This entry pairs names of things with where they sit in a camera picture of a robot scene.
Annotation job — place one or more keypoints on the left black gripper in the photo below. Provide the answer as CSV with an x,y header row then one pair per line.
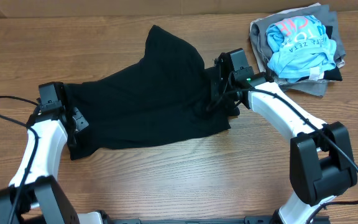
x,y
82,121

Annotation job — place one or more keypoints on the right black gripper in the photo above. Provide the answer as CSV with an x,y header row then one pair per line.
x,y
224,99

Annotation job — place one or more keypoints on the black t-shirt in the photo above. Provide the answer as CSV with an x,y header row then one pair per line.
x,y
162,99

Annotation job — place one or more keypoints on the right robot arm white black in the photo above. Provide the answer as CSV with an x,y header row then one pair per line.
x,y
321,158

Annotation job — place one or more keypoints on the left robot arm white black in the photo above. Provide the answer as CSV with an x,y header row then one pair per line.
x,y
33,194

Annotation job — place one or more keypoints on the grey folded garment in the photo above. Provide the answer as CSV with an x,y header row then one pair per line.
x,y
331,18

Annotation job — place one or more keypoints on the light blue printed t-shirt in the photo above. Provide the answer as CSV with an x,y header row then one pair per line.
x,y
301,48

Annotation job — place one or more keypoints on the black folded garment in pile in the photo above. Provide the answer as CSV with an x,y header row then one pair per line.
x,y
328,75

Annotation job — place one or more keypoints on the beige folded garment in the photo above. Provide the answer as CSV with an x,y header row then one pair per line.
x,y
261,67

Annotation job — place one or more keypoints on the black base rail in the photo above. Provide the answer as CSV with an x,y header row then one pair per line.
x,y
191,221

